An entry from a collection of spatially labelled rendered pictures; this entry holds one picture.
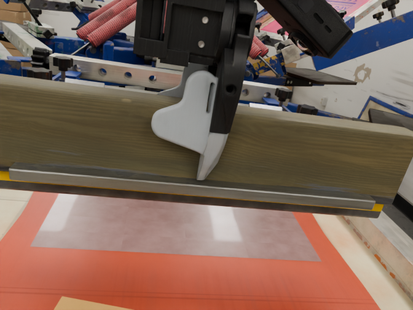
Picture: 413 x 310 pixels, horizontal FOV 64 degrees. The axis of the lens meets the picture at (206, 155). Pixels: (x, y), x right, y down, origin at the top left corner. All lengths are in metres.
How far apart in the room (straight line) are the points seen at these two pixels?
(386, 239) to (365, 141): 0.19
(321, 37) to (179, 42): 0.10
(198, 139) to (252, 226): 0.24
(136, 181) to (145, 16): 0.13
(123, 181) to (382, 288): 0.33
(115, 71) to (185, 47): 0.73
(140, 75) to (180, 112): 0.71
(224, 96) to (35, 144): 0.16
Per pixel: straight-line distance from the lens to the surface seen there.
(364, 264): 0.48
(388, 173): 0.36
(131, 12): 1.38
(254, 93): 1.00
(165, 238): 0.42
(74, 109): 0.28
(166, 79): 0.96
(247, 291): 0.38
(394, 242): 0.49
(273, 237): 0.46
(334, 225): 0.54
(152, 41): 0.24
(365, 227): 0.52
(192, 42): 0.24
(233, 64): 0.23
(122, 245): 0.40
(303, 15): 0.26
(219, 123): 0.25
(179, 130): 0.26
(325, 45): 0.27
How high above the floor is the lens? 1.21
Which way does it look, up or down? 23 degrees down
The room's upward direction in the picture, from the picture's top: 10 degrees clockwise
